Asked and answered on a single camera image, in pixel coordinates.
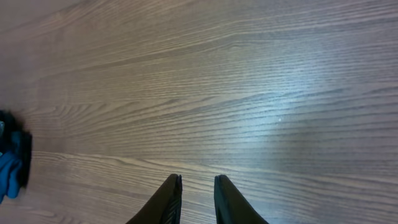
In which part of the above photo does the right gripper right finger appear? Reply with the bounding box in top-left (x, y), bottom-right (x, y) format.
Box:
top-left (214, 175), bottom-right (269, 224)

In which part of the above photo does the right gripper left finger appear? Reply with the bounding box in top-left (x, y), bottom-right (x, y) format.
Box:
top-left (126, 174), bottom-right (183, 224)

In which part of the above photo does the dark blue folded cloth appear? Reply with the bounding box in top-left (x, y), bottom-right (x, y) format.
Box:
top-left (1, 110), bottom-right (32, 200)

